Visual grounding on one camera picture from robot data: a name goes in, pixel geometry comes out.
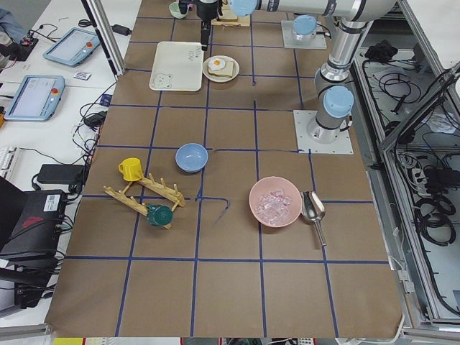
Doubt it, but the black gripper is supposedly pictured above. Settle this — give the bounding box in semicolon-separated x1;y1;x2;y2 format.
195;0;220;51

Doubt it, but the cream round plate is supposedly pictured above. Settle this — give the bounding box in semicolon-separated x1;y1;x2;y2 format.
202;55;240;83

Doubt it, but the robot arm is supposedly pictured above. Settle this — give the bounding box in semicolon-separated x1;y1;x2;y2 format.
227;0;395;144
293;14;318;40

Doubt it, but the bread slice under egg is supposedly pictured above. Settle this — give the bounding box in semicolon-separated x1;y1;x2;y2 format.
207;58;234;78

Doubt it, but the light green bowl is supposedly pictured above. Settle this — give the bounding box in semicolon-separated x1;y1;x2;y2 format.
169;1;189;19

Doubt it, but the fried egg toy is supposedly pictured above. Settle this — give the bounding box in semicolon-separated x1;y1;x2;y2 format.
208;57;226;70

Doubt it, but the cream bear tray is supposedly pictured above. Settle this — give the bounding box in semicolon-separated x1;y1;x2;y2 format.
149;41;204;92

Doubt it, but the far teach pendant tablet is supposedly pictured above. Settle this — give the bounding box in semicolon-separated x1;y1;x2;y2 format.
42;27;100;67

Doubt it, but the teach pendant tablet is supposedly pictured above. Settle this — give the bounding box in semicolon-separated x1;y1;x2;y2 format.
42;27;100;67
4;75;65;121

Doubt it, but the blue bowl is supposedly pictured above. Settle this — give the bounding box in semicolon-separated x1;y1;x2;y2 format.
175;143;208;173

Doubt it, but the yellow mug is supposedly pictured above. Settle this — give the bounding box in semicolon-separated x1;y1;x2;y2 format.
118;157;144;182

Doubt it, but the near teach pendant tablet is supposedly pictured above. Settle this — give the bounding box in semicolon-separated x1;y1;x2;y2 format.
4;75;65;121

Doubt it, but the pink bowl with ice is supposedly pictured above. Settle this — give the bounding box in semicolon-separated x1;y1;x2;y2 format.
249;176;302;228

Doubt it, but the dark green mug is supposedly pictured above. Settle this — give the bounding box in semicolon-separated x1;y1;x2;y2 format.
146;204;173;226

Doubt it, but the metal scoop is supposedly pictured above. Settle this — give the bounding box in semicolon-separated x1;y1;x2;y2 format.
301;191;327;247

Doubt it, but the black power adapter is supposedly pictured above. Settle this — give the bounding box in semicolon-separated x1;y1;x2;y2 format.
37;164;83;185

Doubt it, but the white keyboard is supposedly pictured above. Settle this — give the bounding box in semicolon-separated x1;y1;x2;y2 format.
0;146;19;174

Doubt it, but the black computer box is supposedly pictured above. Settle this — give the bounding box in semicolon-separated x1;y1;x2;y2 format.
1;178;68;266

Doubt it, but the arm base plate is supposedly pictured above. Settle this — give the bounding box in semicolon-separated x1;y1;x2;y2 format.
293;110;354;155
280;19;328;50

